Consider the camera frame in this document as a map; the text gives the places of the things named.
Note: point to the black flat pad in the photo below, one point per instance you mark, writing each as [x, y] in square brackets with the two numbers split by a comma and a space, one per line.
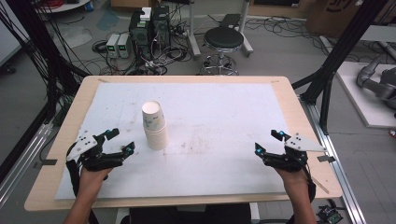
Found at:
[230, 21]

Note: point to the black metal frame post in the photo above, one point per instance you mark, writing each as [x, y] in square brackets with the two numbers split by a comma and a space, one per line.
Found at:
[339, 53]

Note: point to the small white box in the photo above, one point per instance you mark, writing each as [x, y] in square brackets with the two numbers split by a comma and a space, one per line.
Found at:
[145, 14]

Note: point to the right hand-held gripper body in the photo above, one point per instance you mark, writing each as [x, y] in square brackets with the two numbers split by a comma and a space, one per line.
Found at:
[303, 143]

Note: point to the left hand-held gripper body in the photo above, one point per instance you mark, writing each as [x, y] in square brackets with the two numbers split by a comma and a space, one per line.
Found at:
[84, 143]

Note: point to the white desk leg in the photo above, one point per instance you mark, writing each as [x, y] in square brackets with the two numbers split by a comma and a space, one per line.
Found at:
[245, 34]
[193, 34]

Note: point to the printed white paper cup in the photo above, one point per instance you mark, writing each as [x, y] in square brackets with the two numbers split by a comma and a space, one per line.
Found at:
[153, 115]

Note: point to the white floor platform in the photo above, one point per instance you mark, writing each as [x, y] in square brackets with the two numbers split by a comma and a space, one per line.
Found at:
[364, 105]

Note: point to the aluminium rail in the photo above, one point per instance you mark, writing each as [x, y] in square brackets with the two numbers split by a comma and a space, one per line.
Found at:
[337, 174]
[21, 161]

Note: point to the green circuit board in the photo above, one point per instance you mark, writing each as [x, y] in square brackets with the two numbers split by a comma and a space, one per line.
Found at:
[330, 214]

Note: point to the black round stool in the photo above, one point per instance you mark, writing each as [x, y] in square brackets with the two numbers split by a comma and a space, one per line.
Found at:
[223, 38]

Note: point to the printed cardboard box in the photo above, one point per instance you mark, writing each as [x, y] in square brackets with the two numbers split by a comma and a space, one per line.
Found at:
[330, 17]

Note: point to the black tape strip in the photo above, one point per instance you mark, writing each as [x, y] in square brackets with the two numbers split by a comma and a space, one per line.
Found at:
[326, 158]
[49, 162]

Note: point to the person's left hand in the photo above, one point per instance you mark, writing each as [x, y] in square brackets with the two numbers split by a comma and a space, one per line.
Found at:
[91, 182]

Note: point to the black computer tower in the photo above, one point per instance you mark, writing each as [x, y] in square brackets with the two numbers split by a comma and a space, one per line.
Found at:
[162, 26]
[140, 34]

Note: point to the thin wooden stick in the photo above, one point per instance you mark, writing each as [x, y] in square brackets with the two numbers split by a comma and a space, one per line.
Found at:
[320, 185]

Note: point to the person's right hand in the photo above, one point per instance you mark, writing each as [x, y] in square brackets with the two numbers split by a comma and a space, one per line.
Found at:
[294, 180]

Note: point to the white table mat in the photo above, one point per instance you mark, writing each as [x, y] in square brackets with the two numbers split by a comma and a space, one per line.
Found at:
[199, 124]

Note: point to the person's dark clothing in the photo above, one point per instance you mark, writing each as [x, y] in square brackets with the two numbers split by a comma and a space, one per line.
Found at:
[190, 215]

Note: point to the stack of nested paper cups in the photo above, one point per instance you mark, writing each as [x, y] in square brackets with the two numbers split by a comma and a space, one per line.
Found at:
[156, 139]

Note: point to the grey bench power supply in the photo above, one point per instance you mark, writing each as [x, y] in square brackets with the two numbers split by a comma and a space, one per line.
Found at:
[124, 46]
[112, 46]

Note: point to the white round table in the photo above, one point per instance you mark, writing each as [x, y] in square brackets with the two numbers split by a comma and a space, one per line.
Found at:
[67, 6]

